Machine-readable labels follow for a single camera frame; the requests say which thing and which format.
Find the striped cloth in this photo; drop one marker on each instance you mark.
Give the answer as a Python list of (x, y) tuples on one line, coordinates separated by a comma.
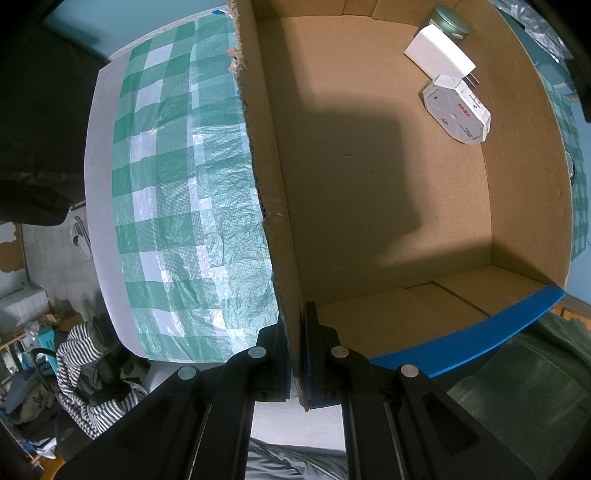
[(92, 401)]

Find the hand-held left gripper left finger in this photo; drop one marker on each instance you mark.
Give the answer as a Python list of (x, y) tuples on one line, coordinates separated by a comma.
[(282, 369)]

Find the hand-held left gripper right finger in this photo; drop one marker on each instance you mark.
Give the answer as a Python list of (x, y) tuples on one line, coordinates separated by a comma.
[(310, 369)]

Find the white sandals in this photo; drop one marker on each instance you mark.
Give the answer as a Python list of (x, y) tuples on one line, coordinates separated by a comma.
[(82, 240)]

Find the teal round tin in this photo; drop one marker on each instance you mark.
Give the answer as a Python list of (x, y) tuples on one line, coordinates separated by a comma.
[(450, 18)]

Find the teal small box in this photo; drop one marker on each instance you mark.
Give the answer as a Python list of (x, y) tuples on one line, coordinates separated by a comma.
[(47, 339)]

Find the cardboard box with blue rim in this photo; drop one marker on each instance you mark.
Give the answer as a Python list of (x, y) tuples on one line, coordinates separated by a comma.
[(369, 184)]

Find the green white checkered tablecloth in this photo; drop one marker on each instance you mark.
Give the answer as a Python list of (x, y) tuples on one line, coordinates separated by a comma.
[(184, 207)]

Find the white hexagonal box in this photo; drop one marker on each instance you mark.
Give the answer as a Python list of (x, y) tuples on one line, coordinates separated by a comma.
[(457, 110)]

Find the white wall charger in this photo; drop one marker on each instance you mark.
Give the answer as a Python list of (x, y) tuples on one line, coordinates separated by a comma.
[(438, 53)]

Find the green clothing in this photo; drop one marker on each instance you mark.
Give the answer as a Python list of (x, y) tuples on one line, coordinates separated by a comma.
[(521, 397)]

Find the grey bedding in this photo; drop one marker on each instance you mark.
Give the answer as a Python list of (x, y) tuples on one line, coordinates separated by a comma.
[(295, 461)]

